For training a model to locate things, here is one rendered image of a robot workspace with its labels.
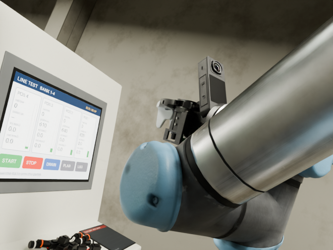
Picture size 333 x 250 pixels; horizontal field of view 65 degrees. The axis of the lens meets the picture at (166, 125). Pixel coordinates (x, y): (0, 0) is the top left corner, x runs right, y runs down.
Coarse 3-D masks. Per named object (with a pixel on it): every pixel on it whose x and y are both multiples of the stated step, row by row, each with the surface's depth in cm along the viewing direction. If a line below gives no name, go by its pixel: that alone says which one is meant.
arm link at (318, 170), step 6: (330, 156) 30; (324, 162) 29; (330, 162) 30; (312, 168) 28; (318, 168) 29; (324, 168) 29; (330, 168) 30; (300, 174) 29; (306, 174) 29; (312, 174) 29; (318, 174) 29; (324, 174) 29; (300, 180) 30
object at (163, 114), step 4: (160, 100) 54; (160, 108) 55; (164, 108) 53; (168, 108) 51; (160, 112) 55; (164, 112) 53; (168, 112) 52; (172, 112) 51; (160, 116) 54; (164, 116) 53; (168, 116) 52; (172, 116) 51; (160, 120) 54; (164, 120) 53; (156, 124) 55; (160, 124) 54
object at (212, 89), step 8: (208, 56) 47; (200, 64) 47; (208, 64) 46; (216, 64) 46; (200, 72) 46; (208, 72) 45; (216, 72) 46; (200, 80) 46; (208, 80) 44; (216, 80) 46; (224, 80) 47; (200, 88) 45; (208, 88) 44; (216, 88) 45; (224, 88) 46; (200, 96) 45; (208, 96) 43; (216, 96) 44; (224, 96) 45; (200, 104) 44; (208, 104) 42; (216, 104) 43; (200, 112) 44; (208, 112) 43
